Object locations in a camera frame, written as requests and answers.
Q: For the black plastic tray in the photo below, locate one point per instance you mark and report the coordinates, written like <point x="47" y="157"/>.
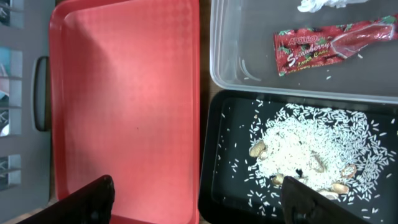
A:
<point x="229" y="191"/>

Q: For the crumpled white tissue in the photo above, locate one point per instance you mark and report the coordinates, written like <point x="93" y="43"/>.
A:
<point x="315" y="5"/>

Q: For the red plastic tray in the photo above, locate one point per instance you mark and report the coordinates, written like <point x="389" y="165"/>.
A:
<point x="125" y="80"/>

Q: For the red snack wrapper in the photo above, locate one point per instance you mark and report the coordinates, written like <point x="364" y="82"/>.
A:
<point x="299" y="49"/>

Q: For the clear plastic bin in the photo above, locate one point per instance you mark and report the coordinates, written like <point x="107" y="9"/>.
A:
<point x="242" y="52"/>

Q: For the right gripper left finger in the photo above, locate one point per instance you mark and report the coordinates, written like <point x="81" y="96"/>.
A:
<point x="92" y="204"/>

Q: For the rice and peanut scraps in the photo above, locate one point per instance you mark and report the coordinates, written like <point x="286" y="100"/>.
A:
<point x="335" y="152"/>

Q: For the grey plastic dishwasher rack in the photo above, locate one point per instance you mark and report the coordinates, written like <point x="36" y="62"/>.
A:
<point x="25" y="145"/>

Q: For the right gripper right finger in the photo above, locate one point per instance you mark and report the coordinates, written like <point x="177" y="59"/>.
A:
<point x="301" y="204"/>

